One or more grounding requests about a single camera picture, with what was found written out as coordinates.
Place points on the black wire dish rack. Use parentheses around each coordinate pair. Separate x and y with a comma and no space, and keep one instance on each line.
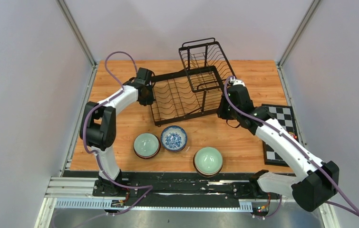
(194,91)

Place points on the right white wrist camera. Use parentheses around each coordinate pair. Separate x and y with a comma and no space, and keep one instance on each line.
(236,82)

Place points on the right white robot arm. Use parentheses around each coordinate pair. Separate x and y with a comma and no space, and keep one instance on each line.
(315,181)

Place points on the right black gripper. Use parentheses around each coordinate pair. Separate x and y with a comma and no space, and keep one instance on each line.
(221,113)

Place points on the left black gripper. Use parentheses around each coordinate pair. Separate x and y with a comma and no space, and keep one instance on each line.
(151,100)

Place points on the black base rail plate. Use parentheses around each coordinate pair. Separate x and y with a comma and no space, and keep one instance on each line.
(180,190)

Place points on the celadon bowl brown rim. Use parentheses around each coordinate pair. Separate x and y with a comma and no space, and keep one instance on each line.
(208,161)

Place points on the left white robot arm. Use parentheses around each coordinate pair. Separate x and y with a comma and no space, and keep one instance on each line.
(98,126)

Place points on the celadon bowl black rim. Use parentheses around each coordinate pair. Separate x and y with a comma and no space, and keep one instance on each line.
(146,145)

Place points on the blue floral bowl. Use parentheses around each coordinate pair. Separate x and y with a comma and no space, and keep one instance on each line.
(174,138)

